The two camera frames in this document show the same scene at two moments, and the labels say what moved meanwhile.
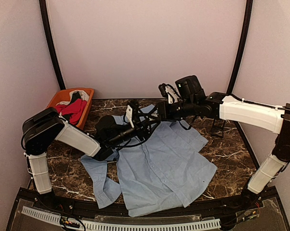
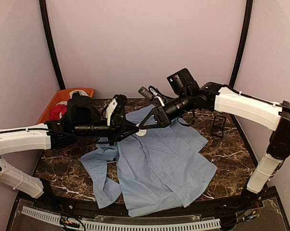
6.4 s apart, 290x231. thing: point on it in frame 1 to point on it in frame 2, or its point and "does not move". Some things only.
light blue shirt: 156,174 does not move
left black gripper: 144,132 to 119,125
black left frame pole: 44,8 does not move
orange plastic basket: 64,95 does not move
